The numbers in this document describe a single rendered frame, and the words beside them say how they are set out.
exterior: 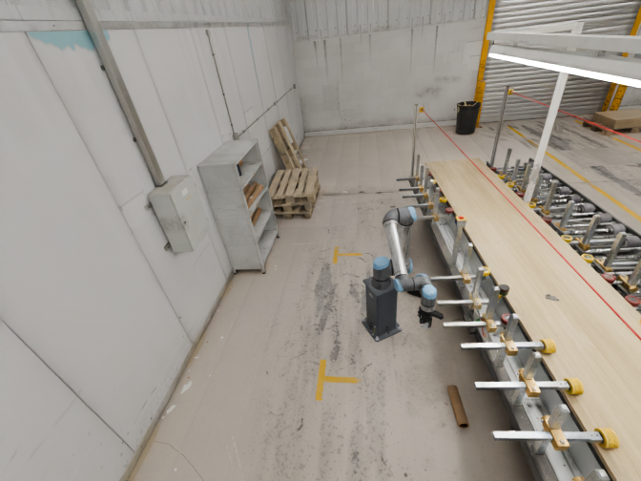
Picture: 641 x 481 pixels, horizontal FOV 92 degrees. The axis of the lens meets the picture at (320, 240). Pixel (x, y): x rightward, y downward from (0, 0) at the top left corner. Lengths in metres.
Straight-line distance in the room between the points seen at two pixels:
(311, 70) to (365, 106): 1.77
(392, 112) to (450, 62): 1.80
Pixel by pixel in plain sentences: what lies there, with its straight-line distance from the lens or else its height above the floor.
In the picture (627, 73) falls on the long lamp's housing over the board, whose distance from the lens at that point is 1.93.
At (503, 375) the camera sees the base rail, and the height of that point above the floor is 0.70.
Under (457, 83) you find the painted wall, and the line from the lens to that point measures 9.87.
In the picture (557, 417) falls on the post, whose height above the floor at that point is 1.07.
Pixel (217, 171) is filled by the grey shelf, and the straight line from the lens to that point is 3.66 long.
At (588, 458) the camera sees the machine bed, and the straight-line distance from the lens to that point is 2.30.
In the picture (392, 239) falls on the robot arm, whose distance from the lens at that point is 2.31.
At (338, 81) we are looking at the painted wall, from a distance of 9.55.
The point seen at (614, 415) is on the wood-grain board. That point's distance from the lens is 2.29.
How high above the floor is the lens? 2.63
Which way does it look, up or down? 34 degrees down
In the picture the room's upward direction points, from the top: 8 degrees counter-clockwise
